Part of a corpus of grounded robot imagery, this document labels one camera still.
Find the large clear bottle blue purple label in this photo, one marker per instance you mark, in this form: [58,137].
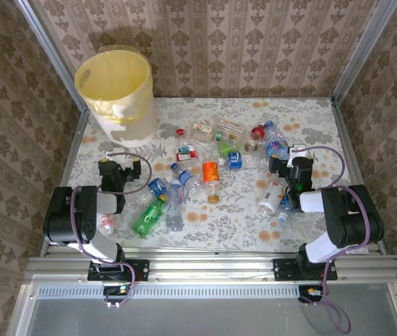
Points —
[276,146]

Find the crushed bottle dark blue label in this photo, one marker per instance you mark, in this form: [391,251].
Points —
[157,185]

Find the plain clear plastic bottle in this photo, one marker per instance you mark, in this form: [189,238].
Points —
[142,198]

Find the small clear bottle blue cap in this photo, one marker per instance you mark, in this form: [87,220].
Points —
[284,211]

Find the white yellow label clear bottle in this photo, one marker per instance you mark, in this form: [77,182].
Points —
[270,197]

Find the red lid bottle brown contents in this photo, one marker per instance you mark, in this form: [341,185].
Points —
[258,132]

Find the clear bottle red print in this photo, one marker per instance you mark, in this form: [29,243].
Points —
[108,222]

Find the blue label bottle white cap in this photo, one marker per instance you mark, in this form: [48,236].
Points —
[234,160]

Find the green bottle yellow cap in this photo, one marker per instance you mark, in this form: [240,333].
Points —
[148,217]

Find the clear bottle blue cap blue label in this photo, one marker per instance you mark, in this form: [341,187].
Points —
[185,176]

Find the cloudy bottle green label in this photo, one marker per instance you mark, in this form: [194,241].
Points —
[227,147]

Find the crushed bottle red teal label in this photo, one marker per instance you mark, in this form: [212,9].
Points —
[186,153]

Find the tall clear bottle pale label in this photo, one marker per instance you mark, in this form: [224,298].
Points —
[175,206]

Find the orange label bottle gold cap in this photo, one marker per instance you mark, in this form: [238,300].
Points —
[210,175]

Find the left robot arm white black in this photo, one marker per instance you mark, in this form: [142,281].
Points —
[68,217]

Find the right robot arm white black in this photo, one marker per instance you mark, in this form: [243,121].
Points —
[345,224]

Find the white round waste bin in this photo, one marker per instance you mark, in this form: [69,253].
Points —
[142,126]

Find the yellow plastic bin liner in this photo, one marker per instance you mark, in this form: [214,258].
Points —
[114,77]

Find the small clear bottle red cap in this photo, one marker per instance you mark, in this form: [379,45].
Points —
[181,132]

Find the clear bottle long beige label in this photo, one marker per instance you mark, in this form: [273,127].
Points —
[229,125]

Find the clear bottle beige label green band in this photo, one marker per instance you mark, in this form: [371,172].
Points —
[201,129]

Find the floral tablecloth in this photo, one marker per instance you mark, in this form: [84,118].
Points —
[219,227]

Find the grey metal panel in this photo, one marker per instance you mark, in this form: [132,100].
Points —
[201,318]

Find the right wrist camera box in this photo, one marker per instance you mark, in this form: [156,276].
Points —
[298,151]

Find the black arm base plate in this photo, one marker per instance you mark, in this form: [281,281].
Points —
[282,269]
[142,269]

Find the long aluminium base rail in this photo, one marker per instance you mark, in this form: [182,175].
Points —
[212,269]

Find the aluminium frame post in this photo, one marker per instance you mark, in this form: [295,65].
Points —
[53,52]
[362,52]

